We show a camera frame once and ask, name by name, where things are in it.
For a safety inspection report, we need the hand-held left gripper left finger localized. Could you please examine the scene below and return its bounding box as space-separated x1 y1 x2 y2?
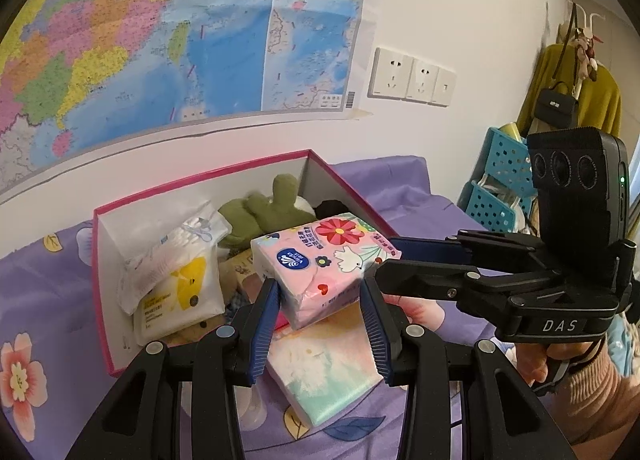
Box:
65 279 281 460

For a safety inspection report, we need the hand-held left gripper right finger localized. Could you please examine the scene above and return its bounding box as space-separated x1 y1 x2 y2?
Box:
359 277 563 460

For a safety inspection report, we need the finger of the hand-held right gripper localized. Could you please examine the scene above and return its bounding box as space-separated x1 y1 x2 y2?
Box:
387 230 547 275
374 260 547 314

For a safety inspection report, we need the white and yellow pack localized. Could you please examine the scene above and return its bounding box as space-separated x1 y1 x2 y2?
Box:
132 255 226 341

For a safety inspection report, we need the pink floral tissue pack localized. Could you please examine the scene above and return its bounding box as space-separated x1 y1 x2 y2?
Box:
250 211 402 331

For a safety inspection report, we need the clear bag of cotton swabs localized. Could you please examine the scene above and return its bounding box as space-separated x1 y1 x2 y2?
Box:
117 212 233 316

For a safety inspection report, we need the green plush toy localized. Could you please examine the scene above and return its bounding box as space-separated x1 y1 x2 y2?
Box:
217 172 316 248

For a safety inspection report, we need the pink cardboard box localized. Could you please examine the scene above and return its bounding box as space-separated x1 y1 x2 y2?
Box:
92 149 403 378

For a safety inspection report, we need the person's right forearm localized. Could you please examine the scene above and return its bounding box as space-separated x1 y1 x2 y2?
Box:
542 335 640 446

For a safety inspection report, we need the person's right hand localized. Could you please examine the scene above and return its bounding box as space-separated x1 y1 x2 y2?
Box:
515 337 594 394

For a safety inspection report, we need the pastel orange tissue pack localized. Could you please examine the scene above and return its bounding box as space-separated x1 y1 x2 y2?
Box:
265 317 388 428

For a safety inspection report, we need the tan printed pack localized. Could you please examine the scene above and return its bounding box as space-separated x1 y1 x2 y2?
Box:
220 247 264 301

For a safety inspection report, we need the blue perforated rack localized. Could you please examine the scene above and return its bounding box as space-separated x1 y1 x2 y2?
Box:
457 126 538 236

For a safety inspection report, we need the black handbag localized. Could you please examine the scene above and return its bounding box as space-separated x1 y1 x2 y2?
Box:
532 81 581 129

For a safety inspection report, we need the mustard yellow garment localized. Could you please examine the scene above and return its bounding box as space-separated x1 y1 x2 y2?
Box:
516 42 623 141

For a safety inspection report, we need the pale blue printed fabric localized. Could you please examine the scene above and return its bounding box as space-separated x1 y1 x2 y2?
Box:
607 312 640 376

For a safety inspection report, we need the purple floral bedsheet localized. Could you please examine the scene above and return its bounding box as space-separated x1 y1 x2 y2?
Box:
0 155 566 460

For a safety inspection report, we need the white wall switch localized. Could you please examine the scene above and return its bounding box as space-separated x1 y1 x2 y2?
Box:
430 67 457 107

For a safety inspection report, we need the white wall socket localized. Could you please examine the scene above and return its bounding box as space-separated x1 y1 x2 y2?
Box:
406 57 441 104
369 46 415 101

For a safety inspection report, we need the colourful wall map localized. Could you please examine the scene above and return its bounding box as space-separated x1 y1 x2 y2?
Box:
0 0 376 196

